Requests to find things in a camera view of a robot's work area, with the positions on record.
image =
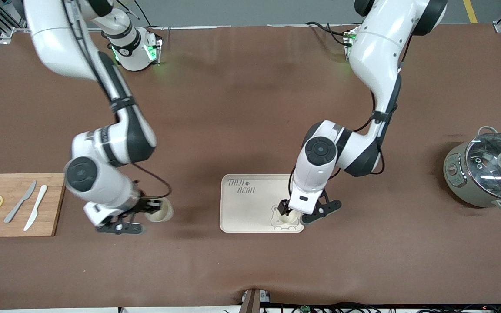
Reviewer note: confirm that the brown metal bracket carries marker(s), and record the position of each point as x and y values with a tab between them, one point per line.
250	302

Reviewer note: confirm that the grey plastic knife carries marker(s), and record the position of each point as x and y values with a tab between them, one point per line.
20	202

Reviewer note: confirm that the white plastic knife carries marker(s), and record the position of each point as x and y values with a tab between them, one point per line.
36	206

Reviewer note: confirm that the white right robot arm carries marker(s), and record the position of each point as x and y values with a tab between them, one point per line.
102	174

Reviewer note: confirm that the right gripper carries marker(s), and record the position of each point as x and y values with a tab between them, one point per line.
143	205

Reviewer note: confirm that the grey-green electric cooking pot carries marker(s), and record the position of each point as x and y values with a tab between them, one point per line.
455	174

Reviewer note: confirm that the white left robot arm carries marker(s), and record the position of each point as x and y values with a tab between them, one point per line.
376	43

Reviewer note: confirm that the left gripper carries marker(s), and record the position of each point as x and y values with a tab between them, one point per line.
283	208

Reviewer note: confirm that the white plastic cup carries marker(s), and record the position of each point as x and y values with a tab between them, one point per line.
287	219
163	213

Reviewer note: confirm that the glass pot lid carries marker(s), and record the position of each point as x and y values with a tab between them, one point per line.
489	169

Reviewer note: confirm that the white bear print tray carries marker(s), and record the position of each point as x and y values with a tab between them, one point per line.
246	208

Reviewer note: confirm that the wooden cutting board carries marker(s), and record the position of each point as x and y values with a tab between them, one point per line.
55	217

